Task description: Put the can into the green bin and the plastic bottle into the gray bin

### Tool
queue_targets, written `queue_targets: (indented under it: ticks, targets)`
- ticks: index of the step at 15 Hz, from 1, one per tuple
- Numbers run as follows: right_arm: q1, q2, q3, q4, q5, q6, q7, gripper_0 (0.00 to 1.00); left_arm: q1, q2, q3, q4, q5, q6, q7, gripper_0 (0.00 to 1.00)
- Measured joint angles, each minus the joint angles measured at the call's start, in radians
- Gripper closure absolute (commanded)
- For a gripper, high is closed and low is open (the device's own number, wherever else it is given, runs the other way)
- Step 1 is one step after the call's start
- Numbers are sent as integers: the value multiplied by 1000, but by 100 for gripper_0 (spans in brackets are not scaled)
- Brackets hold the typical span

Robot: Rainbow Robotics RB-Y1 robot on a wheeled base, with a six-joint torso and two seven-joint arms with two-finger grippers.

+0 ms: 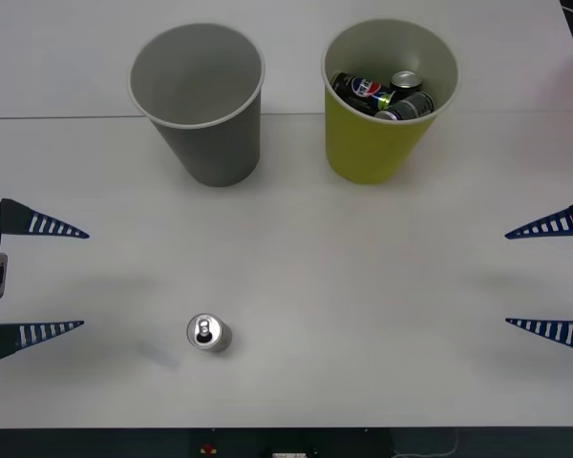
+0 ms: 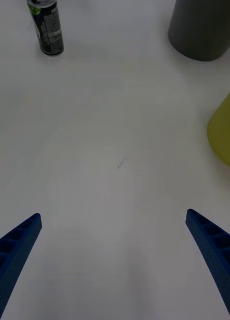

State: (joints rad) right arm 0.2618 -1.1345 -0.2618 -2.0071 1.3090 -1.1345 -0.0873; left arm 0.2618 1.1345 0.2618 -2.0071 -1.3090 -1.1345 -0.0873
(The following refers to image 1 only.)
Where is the black can with round emblem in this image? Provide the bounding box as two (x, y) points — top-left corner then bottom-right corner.
(330, 71), (395, 110)
(186, 312), (234, 355)

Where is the black can with grey print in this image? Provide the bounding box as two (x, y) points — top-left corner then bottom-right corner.
(373, 91), (436, 123)

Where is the black can with silver top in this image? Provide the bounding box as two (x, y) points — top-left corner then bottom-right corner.
(390, 70), (424, 103)

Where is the yellow-green plastic waste bin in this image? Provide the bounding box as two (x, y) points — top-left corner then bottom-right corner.
(320, 17), (461, 186)

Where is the grey plastic waste bin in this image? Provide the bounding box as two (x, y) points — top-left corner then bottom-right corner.
(126, 21), (266, 188)

